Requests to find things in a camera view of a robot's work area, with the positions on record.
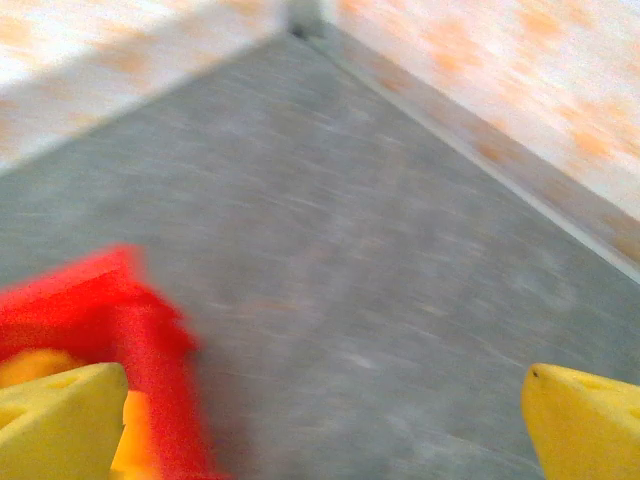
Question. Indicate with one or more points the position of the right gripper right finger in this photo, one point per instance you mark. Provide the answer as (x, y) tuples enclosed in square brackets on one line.
[(590, 430)]

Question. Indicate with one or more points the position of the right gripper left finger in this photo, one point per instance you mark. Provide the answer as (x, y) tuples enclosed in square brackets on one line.
[(50, 425)]

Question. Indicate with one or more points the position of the long yellow lego brick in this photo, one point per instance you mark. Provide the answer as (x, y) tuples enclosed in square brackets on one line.
[(134, 435)]

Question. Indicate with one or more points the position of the red plastic bin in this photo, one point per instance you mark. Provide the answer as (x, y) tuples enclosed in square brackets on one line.
[(130, 320)]

